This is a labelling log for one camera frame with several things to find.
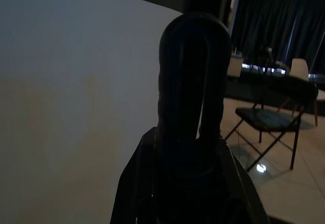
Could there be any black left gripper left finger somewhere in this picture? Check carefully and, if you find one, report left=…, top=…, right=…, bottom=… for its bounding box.
left=110, top=127, right=164, bottom=224

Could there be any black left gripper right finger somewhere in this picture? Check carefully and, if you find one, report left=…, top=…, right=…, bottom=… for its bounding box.
left=219, top=135, right=271, bottom=224

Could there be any blue plastic dustpan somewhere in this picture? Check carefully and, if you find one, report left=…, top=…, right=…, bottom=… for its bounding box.
left=156, top=12, right=232, bottom=224

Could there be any black folding chair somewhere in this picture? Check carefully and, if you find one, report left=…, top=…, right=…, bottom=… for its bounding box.
left=224, top=81, right=319, bottom=170

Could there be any dark table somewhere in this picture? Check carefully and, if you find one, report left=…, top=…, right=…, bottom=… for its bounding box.
left=225, top=65, right=325, bottom=115

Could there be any white moulded chair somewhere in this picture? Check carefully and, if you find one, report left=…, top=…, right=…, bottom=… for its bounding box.
left=288, top=57, right=310, bottom=78

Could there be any dark object on stand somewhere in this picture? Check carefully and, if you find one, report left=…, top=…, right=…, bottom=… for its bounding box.
left=255, top=44, right=274, bottom=68

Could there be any dark curtain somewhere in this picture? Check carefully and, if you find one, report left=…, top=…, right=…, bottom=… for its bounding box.
left=233, top=0, right=325, bottom=70

